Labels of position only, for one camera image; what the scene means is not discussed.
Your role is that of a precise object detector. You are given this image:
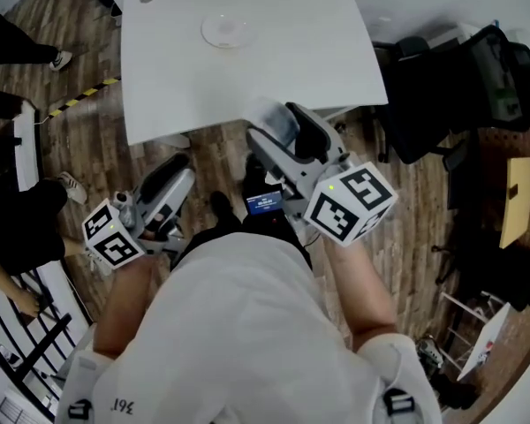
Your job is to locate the person's left hand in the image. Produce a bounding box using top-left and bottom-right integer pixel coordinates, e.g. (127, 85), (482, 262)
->
(143, 212), (171, 241)

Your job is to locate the yellow black hazard tape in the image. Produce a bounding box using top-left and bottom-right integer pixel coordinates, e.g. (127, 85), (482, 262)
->
(48, 76), (121, 117)

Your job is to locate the black office chair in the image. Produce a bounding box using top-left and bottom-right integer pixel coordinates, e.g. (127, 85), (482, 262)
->
(373, 24), (530, 165)

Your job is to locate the person's white shirt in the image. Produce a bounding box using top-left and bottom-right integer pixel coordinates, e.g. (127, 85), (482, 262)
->
(55, 231), (443, 424)

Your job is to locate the black device with blue screen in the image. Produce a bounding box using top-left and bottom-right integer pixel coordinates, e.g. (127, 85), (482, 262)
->
(245, 190), (286, 218)

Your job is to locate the grey device with cables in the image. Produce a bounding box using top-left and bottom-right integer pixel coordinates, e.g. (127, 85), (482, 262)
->
(417, 336), (445, 368)

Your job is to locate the person's black shoe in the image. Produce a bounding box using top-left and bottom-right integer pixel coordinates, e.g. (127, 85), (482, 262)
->
(209, 191), (233, 220)

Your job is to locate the dark wooden handrail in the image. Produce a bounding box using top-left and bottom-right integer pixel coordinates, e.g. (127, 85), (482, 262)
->
(0, 86), (30, 121)

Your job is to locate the person's right forearm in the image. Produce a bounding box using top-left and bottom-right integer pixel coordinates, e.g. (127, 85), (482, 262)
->
(324, 231), (398, 348)

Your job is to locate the grey shoulder strap buckle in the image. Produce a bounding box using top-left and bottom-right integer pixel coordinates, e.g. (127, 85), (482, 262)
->
(382, 386), (416, 424)
(65, 398), (94, 424)

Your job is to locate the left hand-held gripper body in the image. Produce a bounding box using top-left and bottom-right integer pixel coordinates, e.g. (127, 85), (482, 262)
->
(82, 191), (187, 271)

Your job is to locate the black equipment pile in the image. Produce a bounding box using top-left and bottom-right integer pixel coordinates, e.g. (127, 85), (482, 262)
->
(432, 218), (530, 313)

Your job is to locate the person's left forearm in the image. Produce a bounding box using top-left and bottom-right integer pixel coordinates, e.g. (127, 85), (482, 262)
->
(92, 254), (160, 360)

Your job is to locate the white side desk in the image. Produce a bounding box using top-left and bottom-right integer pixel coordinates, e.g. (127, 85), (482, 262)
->
(423, 22), (482, 50)

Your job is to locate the black metal stair railing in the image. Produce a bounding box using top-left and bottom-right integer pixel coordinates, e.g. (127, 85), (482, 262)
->
(0, 134), (74, 383)

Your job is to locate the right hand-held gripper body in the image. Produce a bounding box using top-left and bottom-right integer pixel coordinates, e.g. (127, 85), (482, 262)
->
(271, 156), (399, 247)

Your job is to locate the yellow wooden board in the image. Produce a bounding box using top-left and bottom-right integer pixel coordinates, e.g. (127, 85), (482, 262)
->
(498, 156), (530, 250)

